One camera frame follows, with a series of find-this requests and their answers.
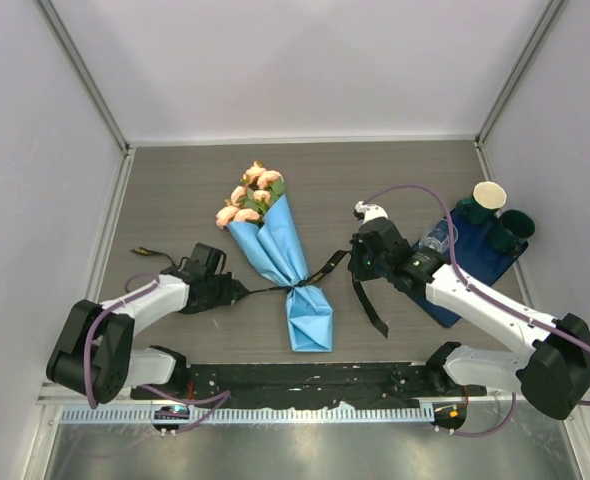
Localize black printed ribbon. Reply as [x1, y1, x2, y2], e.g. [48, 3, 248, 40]
[129, 244, 391, 340]

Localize aluminium frame rail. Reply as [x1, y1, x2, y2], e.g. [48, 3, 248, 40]
[37, 358, 587, 404]

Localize dark green mug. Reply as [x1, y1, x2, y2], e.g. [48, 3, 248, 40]
[455, 196, 498, 225]
[486, 209, 536, 257]

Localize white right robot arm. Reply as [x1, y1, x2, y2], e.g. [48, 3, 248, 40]
[350, 217, 590, 420]

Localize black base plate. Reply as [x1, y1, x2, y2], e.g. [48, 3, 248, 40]
[157, 362, 486, 399]

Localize beige paper cup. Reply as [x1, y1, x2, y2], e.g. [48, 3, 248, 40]
[472, 181, 507, 213]

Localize slotted cable duct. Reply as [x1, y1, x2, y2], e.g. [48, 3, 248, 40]
[60, 403, 434, 425]

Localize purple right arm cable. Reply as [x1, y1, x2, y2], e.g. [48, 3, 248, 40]
[364, 184, 590, 439]

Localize clear plastic cup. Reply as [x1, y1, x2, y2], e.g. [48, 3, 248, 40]
[418, 218, 459, 254]

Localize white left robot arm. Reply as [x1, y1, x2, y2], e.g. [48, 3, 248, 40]
[46, 243, 250, 408]

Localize large blue wrapping paper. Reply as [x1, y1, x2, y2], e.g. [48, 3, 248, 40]
[227, 196, 333, 353]

